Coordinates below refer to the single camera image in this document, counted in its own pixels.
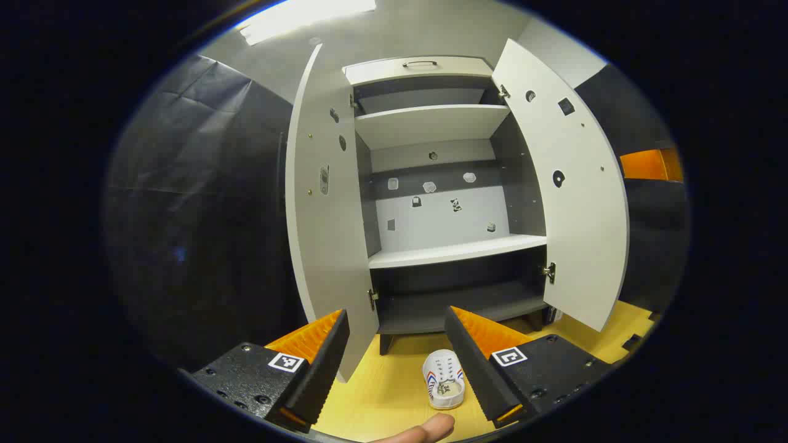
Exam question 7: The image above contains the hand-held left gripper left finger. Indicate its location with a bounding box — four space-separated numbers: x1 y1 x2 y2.
179 309 350 434

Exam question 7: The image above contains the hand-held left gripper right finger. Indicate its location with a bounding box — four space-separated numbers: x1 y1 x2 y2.
444 306 616 430

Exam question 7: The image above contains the white striped shoe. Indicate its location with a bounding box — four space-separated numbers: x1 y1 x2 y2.
422 349 465 410

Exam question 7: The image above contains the white cabinet door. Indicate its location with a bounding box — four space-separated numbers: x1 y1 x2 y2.
285 43 380 383
491 38 630 333

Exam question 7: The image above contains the white and grey shoe cabinet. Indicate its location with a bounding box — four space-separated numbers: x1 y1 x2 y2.
342 55 561 356

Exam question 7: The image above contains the black backdrop cloth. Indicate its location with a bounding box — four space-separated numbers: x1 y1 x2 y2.
105 54 308 370
576 63 690 314

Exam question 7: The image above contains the ceiling light panel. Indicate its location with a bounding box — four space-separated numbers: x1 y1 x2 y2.
237 0 377 46

